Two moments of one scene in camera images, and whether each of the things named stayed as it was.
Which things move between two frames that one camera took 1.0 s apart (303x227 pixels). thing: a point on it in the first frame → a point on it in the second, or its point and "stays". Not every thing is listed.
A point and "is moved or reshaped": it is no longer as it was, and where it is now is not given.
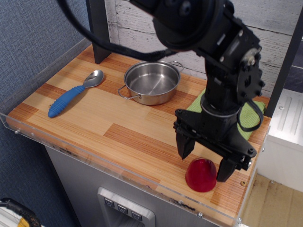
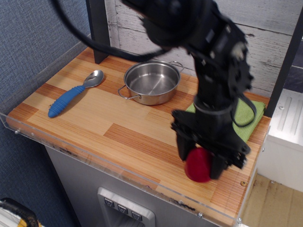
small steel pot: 152,82 stays
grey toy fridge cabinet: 99,197 stays
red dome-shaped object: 200,175 is moved or reshaped
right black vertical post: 297,33 stays
